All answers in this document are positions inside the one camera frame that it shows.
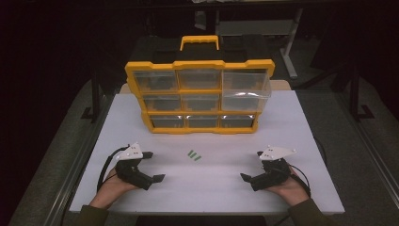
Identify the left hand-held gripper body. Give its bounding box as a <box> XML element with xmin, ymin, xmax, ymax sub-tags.
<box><xmin>115</xmin><ymin>142</ymin><xmax>154</xmax><ymax>191</ymax></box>

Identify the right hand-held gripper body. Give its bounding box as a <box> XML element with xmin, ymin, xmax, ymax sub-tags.
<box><xmin>249</xmin><ymin>145</ymin><xmax>297</xmax><ymax>192</ymax></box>

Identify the person's left hand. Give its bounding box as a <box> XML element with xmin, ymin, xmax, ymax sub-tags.
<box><xmin>90</xmin><ymin>168</ymin><xmax>139</xmax><ymax>210</ymax></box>

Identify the person's right hand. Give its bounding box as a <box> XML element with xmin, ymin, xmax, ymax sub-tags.
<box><xmin>266</xmin><ymin>166</ymin><xmax>310</xmax><ymax>207</ymax></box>

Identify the large clear plastic drawer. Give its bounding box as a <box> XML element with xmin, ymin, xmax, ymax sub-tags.
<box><xmin>221</xmin><ymin>70</ymin><xmax>273</xmax><ymax>113</ymax></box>

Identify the black metal stand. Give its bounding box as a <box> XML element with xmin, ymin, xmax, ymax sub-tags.
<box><xmin>348</xmin><ymin>64</ymin><xmax>376</xmax><ymax>122</ymax></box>
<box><xmin>80</xmin><ymin>70</ymin><xmax>102</xmax><ymax>123</ymax></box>

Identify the yellow black organizer cabinet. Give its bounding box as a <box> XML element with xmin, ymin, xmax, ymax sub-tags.
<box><xmin>124</xmin><ymin>35</ymin><xmax>277</xmax><ymax>136</ymax></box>

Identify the white desk with metal legs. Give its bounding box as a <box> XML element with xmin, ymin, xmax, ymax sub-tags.
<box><xmin>215</xmin><ymin>8</ymin><xmax>305</xmax><ymax>80</ymax></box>

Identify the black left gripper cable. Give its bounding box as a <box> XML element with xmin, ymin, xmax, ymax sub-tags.
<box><xmin>96</xmin><ymin>145</ymin><xmax>130</xmax><ymax>192</ymax></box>

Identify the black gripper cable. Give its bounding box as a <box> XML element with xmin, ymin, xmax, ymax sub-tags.
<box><xmin>96</xmin><ymin>145</ymin><xmax>130</xmax><ymax>192</ymax></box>
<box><xmin>290</xmin><ymin>164</ymin><xmax>312</xmax><ymax>200</ymax></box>

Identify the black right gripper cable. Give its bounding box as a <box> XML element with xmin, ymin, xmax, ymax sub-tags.
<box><xmin>290</xmin><ymin>164</ymin><xmax>312</xmax><ymax>200</ymax></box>

